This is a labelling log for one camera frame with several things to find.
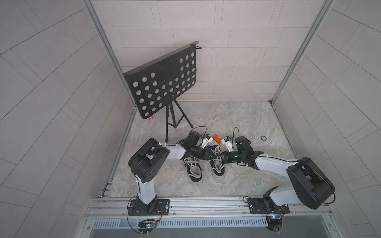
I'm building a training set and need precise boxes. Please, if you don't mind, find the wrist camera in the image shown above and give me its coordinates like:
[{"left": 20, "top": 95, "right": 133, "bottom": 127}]
[
  {"left": 222, "top": 136, "right": 234, "bottom": 152},
  {"left": 201, "top": 134, "right": 213, "bottom": 148}
]

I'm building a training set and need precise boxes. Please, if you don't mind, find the black perforated music stand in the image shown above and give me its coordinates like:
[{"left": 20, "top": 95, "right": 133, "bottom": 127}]
[{"left": 123, "top": 41, "right": 201, "bottom": 142}]

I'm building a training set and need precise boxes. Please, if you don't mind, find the right green circuit board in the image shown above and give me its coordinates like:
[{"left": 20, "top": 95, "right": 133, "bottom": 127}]
[{"left": 266, "top": 215, "right": 283, "bottom": 233}]

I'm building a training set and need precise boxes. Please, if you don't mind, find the aluminium rail frame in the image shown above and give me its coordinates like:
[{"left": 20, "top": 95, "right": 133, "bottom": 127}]
[{"left": 84, "top": 195, "right": 332, "bottom": 219}]

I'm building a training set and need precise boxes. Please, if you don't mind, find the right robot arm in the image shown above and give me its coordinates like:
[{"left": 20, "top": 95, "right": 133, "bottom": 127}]
[{"left": 222, "top": 136, "right": 336, "bottom": 211}]

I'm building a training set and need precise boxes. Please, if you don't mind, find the left green circuit board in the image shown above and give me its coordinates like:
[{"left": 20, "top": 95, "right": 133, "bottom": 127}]
[{"left": 138, "top": 219, "right": 159, "bottom": 230}]

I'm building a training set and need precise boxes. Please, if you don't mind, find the orange plastic clip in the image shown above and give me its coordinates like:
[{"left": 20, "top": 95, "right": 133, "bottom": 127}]
[{"left": 212, "top": 134, "right": 222, "bottom": 144}]

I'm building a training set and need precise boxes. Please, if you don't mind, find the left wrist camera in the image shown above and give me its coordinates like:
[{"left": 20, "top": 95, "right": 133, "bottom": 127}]
[{"left": 201, "top": 134, "right": 213, "bottom": 148}]

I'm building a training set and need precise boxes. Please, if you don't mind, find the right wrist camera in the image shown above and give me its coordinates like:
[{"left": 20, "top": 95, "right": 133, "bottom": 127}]
[{"left": 222, "top": 136, "right": 234, "bottom": 152}]

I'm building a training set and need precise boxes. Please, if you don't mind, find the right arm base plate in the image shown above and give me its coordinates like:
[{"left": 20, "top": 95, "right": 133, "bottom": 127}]
[{"left": 243, "top": 196, "right": 290, "bottom": 215}]

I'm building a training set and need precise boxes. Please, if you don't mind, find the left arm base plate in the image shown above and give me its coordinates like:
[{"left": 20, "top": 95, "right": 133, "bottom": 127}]
[{"left": 127, "top": 198, "right": 171, "bottom": 216}]

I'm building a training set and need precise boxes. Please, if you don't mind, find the black canvas sneaker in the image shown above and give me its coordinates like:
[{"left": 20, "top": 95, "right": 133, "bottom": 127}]
[
  {"left": 183, "top": 157, "right": 203, "bottom": 185},
  {"left": 208, "top": 145, "right": 225, "bottom": 179}
]

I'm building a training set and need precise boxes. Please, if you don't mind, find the green circuit board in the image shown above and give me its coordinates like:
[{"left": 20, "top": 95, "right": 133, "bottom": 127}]
[
  {"left": 266, "top": 215, "right": 283, "bottom": 233},
  {"left": 138, "top": 219, "right": 159, "bottom": 230}
]

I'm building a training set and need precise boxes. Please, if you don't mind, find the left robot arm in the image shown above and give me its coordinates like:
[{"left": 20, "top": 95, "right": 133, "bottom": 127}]
[{"left": 129, "top": 131, "right": 216, "bottom": 206}]

